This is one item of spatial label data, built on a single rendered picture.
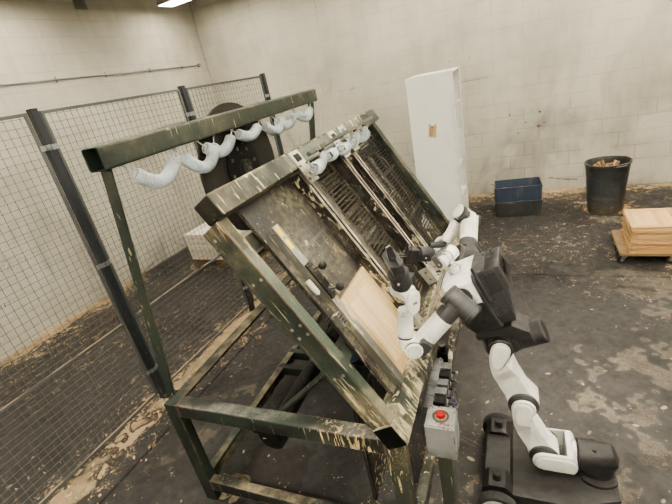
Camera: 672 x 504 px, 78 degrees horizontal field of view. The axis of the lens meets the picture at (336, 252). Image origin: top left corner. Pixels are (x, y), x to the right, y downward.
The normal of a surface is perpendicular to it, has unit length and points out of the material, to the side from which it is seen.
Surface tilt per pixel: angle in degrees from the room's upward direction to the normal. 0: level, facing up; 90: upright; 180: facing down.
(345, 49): 90
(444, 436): 90
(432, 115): 90
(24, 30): 90
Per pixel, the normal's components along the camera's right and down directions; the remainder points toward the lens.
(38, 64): 0.90, 0.00
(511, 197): -0.32, 0.44
